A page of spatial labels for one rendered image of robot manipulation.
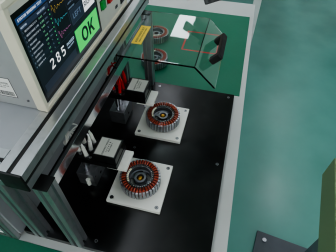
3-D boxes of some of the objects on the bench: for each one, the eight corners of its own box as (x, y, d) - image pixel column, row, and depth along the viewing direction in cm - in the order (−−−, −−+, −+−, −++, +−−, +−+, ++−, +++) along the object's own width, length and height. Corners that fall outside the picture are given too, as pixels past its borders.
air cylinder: (106, 164, 87) (103, 154, 83) (96, 186, 82) (93, 176, 78) (91, 161, 88) (87, 150, 84) (80, 182, 83) (75, 172, 79)
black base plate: (233, 99, 109) (234, 94, 107) (205, 282, 68) (206, 279, 66) (115, 79, 117) (114, 74, 115) (26, 233, 76) (23, 229, 74)
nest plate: (189, 111, 102) (189, 108, 101) (179, 144, 92) (179, 141, 91) (148, 103, 104) (147, 101, 103) (134, 135, 95) (134, 132, 94)
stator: (182, 111, 100) (183, 103, 97) (175, 136, 93) (175, 128, 90) (151, 106, 102) (151, 98, 99) (141, 129, 95) (141, 121, 92)
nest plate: (173, 168, 86) (173, 165, 85) (159, 214, 77) (159, 212, 76) (125, 157, 89) (124, 155, 88) (106, 201, 79) (105, 199, 78)
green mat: (249, 17, 149) (249, 17, 149) (239, 96, 110) (239, 96, 110) (80, -4, 164) (80, -4, 164) (18, 59, 125) (18, 59, 125)
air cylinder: (132, 109, 103) (131, 97, 98) (125, 124, 98) (123, 113, 94) (119, 106, 103) (117, 95, 99) (111, 121, 99) (109, 110, 94)
